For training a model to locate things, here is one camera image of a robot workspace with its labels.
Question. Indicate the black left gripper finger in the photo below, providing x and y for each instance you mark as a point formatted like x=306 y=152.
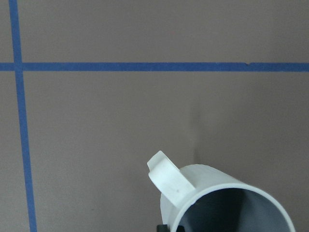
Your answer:
x=162 y=228

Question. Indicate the white mug with HOME print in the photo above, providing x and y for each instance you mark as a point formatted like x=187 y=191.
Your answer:
x=200 y=198

